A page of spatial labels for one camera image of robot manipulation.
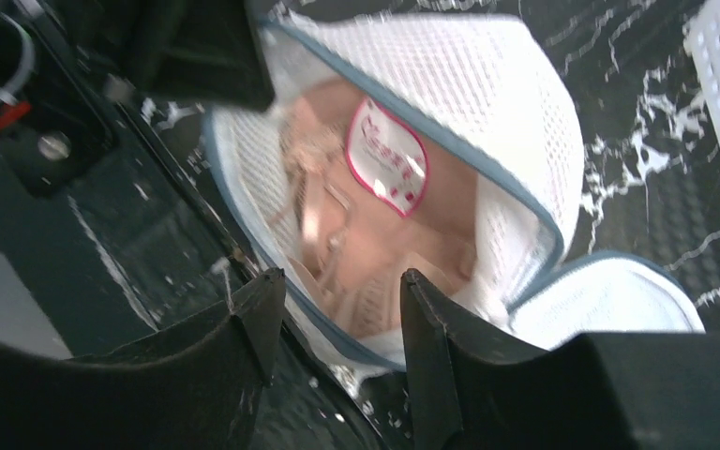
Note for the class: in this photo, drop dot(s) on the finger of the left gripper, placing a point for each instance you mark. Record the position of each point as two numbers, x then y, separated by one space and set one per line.
177 50

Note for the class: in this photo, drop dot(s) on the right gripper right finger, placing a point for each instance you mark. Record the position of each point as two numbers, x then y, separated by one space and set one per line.
473 386

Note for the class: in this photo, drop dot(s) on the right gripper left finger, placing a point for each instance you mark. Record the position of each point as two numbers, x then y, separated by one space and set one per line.
194 385

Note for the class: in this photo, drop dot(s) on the white mesh bag blue zipper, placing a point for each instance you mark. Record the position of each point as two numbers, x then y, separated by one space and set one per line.
482 89

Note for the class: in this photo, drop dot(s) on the beige pink bra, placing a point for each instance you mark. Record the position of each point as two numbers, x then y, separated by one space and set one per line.
373 199

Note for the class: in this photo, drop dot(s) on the black base frame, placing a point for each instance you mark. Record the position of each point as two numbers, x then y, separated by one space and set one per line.
112 228

